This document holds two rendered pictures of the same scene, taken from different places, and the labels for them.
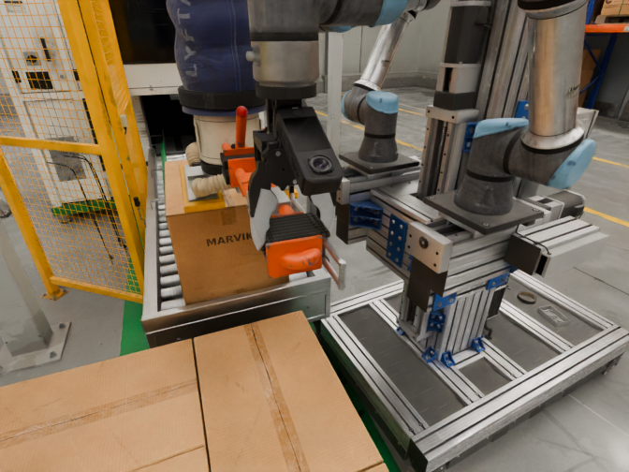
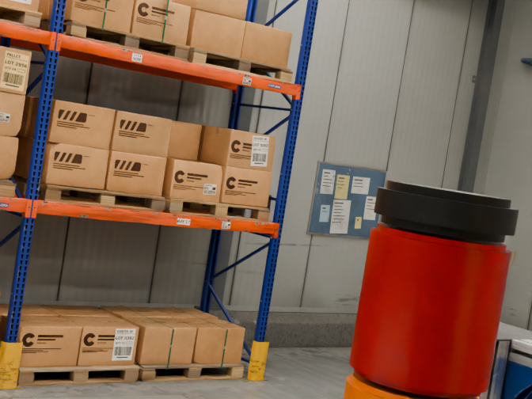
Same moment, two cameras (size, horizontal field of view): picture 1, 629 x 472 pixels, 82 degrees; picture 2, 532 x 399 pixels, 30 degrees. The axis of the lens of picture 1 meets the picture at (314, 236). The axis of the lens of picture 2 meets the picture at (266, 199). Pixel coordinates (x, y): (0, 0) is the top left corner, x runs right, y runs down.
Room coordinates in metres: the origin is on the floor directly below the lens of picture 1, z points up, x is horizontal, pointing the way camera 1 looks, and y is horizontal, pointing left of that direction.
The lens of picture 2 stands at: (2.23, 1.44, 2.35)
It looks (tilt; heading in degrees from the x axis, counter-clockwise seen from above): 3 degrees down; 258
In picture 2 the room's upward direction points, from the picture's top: 9 degrees clockwise
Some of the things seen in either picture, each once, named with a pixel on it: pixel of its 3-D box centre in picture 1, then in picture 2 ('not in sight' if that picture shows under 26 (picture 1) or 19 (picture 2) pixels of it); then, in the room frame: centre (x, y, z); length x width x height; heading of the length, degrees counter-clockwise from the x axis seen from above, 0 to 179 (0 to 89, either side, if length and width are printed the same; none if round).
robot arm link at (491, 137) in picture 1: (499, 144); not in sight; (0.93, -0.47, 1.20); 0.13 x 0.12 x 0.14; 33
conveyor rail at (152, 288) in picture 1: (153, 211); not in sight; (2.05, 0.99, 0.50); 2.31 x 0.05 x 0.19; 21
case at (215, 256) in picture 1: (223, 222); not in sight; (1.39, 0.39, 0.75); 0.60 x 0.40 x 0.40; 20
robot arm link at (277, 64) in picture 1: (283, 64); not in sight; (0.45, 0.04, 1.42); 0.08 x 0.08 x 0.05
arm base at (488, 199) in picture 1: (486, 186); not in sight; (0.93, -0.47, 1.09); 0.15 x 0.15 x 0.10
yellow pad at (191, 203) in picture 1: (198, 179); not in sight; (0.97, 0.32, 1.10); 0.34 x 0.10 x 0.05; 20
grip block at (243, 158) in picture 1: (245, 166); not in sight; (0.77, 0.15, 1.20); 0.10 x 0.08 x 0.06; 110
